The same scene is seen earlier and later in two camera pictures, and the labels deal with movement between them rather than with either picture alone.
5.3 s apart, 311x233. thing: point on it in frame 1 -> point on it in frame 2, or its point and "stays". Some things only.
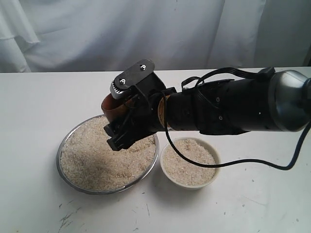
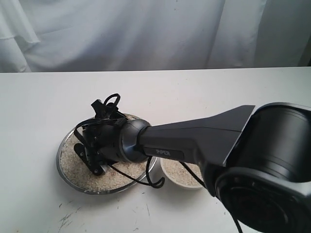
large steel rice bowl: [87, 163] stays
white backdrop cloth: [41, 36] stays
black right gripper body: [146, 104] -> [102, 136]
